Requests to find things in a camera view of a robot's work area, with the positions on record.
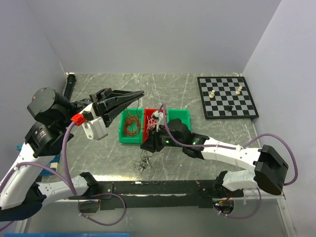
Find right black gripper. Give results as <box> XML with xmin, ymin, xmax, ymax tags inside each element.
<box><xmin>140</xmin><ymin>124</ymin><xmax>185</xmax><ymax>153</ymax></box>

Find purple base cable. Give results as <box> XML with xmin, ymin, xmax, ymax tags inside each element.
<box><xmin>214</xmin><ymin>190</ymin><xmax>262</xmax><ymax>220</ymax></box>
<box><xmin>78</xmin><ymin>192</ymin><xmax>127</xmax><ymax>226</ymax></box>

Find red plastic bin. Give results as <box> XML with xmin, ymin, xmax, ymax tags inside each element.
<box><xmin>143</xmin><ymin>109</ymin><xmax>156</xmax><ymax>142</ymax></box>

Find white chess piece left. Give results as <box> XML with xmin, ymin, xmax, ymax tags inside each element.
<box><xmin>209</xmin><ymin>90</ymin><xmax>215</xmax><ymax>99</ymax></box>

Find aluminium rail frame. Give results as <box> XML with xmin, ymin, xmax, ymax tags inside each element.
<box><xmin>13</xmin><ymin>196</ymin><xmax>88</xmax><ymax>234</ymax></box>

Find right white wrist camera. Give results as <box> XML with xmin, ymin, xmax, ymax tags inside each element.
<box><xmin>151</xmin><ymin>110</ymin><xmax>164</xmax><ymax>132</ymax></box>

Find green plastic bin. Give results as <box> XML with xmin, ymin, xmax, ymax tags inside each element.
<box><xmin>118</xmin><ymin>108</ymin><xmax>144</xmax><ymax>144</ymax></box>
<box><xmin>167</xmin><ymin>109</ymin><xmax>192</xmax><ymax>131</ymax></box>

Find black marker orange cap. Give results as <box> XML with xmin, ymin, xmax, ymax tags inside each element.
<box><xmin>63</xmin><ymin>74</ymin><xmax>77</xmax><ymax>100</ymax></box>

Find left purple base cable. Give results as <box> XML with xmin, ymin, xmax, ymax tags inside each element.
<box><xmin>78</xmin><ymin>192</ymin><xmax>127</xmax><ymax>226</ymax></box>

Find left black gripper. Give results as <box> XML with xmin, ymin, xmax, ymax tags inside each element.
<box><xmin>69</xmin><ymin>86</ymin><xmax>145</xmax><ymax>127</ymax></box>

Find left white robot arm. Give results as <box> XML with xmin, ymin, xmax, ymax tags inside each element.
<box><xmin>0</xmin><ymin>87</ymin><xmax>144</xmax><ymax>222</ymax></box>

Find black grey chessboard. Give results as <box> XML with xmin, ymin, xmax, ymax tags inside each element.
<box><xmin>197</xmin><ymin>77</ymin><xmax>259</xmax><ymax>119</ymax></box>

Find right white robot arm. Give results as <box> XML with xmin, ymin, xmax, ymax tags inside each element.
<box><xmin>140</xmin><ymin>118</ymin><xmax>288</xmax><ymax>197</ymax></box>

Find black cables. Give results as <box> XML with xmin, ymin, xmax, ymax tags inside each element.
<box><xmin>133</xmin><ymin>97</ymin><xmax>156</xmax><ymax>175</ymax></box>

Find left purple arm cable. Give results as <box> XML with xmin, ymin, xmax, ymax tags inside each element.
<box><xmin>0</xmin><ymin>120</ymin><xmax>79</xmax><ymax>230</ymax></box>

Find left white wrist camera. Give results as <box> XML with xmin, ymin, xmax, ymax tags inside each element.
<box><xmin>71</xmin><ymin>114</ymin><xmax>108</xmax><ymax>141</ymax></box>

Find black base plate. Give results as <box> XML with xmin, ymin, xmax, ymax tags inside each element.
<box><xmin>68</xmin><ymin>179</ymin><xmax>245</xmax><ymax>211</ymax></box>

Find white cables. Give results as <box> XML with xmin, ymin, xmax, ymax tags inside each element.
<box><xmin>145</xmin><ymin>113</ymin><xmax>161</xmax><ymax>136</ymax></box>

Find blue white toy bricks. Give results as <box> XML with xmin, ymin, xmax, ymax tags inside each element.
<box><xmin>16</xmin><ymin>144</ymin><xmax>60</xmax><ymax>177</ymax></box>

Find red cables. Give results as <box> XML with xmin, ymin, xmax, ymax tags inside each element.
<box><xmin>122</xmin><ymin>107</ymin><xmax>143</xmax><ymax>138</ymax></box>

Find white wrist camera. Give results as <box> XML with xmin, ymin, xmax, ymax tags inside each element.
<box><xmin>71</xmin><ymin>114</ymin><xmax>108</xmax><ymax>141</ymax></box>
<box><xmin>151</xmin><ymin>110</ymin><xmax>164</xmax><ymax>132</ymax></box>

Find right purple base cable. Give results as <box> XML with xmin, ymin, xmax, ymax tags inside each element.
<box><xmin>214</xmin><ymin>190</ymin><xmax>262</xmax><ymax>220</ymax></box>

